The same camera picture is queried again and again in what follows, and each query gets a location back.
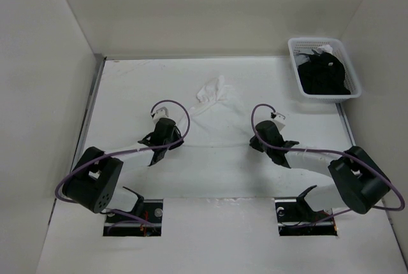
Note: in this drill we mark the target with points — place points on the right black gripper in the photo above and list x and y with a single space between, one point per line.
254 143

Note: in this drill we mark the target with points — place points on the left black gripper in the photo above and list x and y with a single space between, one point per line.
177 136

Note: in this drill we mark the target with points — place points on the white tank top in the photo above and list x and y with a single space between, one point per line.
219 119

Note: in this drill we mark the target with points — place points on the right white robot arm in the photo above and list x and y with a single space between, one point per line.
359 182

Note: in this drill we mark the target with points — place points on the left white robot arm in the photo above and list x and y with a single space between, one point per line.
93 182

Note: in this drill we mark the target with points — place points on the black tank top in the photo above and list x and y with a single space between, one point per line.
322 74

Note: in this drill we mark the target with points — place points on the white plastic basket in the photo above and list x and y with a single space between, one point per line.
305 45

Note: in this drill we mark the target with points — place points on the small white cloth in basket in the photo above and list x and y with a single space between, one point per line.
323 49

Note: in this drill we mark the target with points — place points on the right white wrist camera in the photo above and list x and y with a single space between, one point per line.
279 120

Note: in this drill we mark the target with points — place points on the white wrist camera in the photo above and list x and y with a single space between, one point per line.
159 113
279 120

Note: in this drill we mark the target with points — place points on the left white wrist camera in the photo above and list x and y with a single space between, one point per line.
159 113

